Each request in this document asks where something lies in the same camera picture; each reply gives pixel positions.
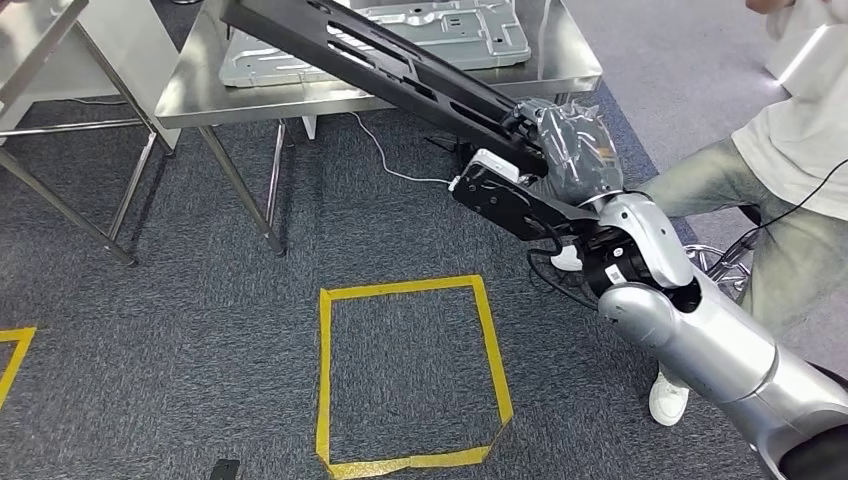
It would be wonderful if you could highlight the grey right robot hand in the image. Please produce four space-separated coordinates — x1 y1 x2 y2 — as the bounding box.
503 97 625 207

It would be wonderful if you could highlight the long black plastic part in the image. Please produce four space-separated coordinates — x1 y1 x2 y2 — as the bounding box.
220 0 551 179

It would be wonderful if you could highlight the stainless steel workbench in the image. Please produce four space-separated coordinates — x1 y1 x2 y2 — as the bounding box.
154 0 604 258

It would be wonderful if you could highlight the chrome stool base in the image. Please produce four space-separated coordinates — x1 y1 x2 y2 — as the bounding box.
685 243 753 303

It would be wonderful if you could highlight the stamped grey metal plate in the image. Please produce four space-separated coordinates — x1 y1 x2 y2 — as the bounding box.
218 0 533 89

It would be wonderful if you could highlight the person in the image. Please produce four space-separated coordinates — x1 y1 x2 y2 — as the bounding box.
549 0 848 429

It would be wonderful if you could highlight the yellow floor tape square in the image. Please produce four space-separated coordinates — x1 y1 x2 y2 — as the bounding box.
314 274 515 480

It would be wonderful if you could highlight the white cabinet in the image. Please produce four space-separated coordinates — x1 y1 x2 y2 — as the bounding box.
0 0 181 150

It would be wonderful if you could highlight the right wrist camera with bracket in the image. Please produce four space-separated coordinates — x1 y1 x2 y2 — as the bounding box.
449 148 601 243

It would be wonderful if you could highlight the white floor cable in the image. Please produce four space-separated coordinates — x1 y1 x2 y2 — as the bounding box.
347 111 460 188

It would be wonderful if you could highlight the steel frame side table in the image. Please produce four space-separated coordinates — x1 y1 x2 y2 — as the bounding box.
0 0 175 268

